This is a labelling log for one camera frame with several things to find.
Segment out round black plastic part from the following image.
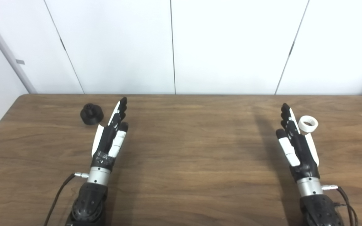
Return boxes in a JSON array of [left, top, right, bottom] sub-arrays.
[[80, 103, 103, 126]]

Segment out grey wall corner post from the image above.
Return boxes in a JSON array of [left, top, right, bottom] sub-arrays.
[[0, 3, 37, 94]]

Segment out white plastic ring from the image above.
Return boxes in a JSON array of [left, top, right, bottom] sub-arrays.
[[298, 116, 319, 133]]

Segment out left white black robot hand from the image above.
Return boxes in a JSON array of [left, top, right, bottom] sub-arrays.
[[90, 97, 129, 172]]

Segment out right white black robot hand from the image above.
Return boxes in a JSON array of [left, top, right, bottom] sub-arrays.
[[276, 103, 321, 182]]

